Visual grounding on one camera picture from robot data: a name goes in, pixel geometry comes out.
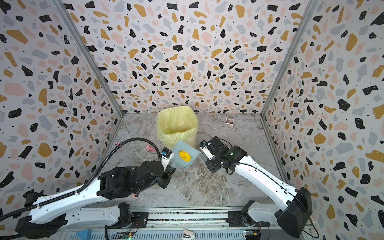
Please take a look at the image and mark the small card box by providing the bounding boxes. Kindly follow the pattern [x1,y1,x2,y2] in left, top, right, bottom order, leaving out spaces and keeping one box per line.
[226,116,234,126]

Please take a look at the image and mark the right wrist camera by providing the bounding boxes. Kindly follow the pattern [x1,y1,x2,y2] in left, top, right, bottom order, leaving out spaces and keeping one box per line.
[200,140,215,161]

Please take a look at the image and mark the teal plastic dustpan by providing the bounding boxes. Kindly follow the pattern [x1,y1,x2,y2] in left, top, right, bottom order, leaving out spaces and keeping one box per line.
[172,140,201,169]

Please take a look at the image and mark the blue triangular object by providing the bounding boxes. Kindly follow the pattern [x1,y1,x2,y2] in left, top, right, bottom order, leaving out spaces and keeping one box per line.
[76,229,92,240]

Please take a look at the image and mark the cream trash bin yellow bag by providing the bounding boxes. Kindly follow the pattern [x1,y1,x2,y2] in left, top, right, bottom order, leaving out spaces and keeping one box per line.
[156,106,199,149]

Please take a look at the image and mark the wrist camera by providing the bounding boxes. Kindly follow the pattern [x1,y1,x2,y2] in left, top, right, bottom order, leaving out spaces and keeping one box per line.
[200,140,215,161]
[161,148,175,170]

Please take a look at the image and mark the black corrugated cable conduit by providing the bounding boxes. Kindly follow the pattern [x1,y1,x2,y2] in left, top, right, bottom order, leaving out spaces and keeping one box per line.
[0,137,163,223]

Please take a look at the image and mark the yellow paper scrap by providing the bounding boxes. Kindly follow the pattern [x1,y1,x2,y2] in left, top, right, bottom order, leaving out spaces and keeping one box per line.
[179,151,191,162]

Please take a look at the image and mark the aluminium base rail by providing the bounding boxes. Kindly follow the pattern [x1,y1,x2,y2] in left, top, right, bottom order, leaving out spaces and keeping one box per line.
[56,205,316,240]

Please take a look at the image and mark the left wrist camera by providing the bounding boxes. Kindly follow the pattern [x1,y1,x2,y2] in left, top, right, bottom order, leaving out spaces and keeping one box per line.
[161,148,175,170]

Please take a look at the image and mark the teal hand brush white bristles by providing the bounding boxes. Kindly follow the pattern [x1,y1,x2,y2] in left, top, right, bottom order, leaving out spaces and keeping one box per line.
[200,146,212,162]

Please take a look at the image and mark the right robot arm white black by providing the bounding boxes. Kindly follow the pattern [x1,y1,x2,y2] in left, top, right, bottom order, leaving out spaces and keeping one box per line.
[200,137,313,238]

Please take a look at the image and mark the pink paper scrap far left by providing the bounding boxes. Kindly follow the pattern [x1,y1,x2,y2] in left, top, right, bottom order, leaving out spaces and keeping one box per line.
[146,145,156,152]

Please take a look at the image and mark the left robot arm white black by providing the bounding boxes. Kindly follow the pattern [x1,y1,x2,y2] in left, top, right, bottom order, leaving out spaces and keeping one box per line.
[16,161,176,239]

